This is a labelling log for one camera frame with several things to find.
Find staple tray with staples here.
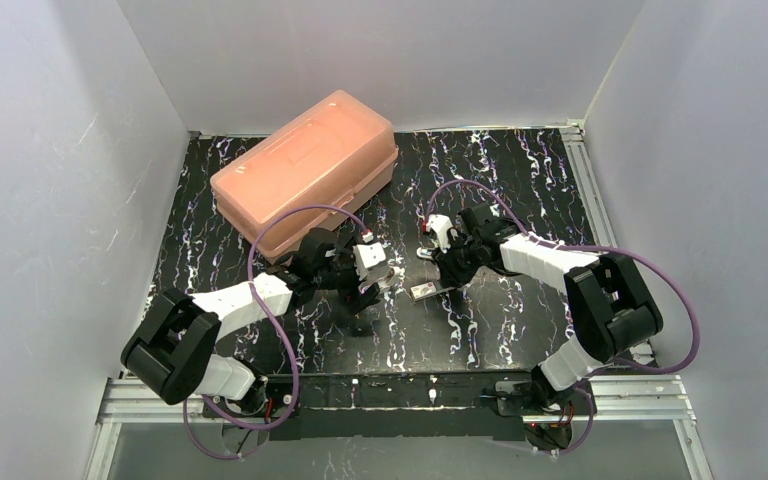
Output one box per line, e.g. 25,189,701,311
407,280,453,302

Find small white stapler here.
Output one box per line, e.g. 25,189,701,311
359,265,404,293

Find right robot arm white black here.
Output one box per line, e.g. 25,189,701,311
423,204,663,410

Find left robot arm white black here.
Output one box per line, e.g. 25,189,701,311
120,228,388,405

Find pink translucent plastic box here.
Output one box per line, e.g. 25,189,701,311
210,90,399,260

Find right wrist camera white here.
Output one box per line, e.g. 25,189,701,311
423,214,454,253

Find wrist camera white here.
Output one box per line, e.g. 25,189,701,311
423,214,454,253
352,241,389,285

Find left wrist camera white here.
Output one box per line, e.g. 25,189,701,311
352,241,389,285

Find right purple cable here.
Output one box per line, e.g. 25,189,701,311
423,178,702,456

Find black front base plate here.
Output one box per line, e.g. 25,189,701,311
201,370,597,442

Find aluminium front rail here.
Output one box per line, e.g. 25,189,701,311
97,372,696,423

